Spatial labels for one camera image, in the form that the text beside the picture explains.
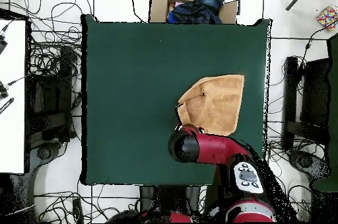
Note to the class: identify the colourful patterned cloth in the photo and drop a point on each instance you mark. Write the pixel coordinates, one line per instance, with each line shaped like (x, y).
(328, 17)

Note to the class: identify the black flat strip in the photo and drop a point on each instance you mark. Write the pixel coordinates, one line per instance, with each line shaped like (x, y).
(6, 105)

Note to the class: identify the white side table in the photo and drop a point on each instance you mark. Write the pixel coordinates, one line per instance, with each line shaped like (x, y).
(13, 128)

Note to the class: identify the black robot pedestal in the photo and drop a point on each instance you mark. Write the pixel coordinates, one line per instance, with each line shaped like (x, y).
(169, 197)

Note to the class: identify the black round floor base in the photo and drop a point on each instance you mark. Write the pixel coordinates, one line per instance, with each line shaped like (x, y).
(303, 162)

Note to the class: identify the brown cardboard box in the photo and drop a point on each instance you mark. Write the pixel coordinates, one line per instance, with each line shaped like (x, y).
(158, 7)

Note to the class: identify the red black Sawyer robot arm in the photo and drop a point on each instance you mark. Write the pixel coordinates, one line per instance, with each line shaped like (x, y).
(211, 147)

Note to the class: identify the tan terry towel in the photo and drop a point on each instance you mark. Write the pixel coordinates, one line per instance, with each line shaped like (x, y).
(216, 102)

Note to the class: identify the dark green table cloth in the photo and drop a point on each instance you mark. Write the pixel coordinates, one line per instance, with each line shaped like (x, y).
(333, 102)
(132, 76)

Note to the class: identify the dark blue clothes pile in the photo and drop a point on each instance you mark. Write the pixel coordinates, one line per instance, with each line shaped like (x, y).
(200, 7)

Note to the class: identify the black metal frame stand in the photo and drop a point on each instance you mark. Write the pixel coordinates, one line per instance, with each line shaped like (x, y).
(290, 89)
(52, 97)

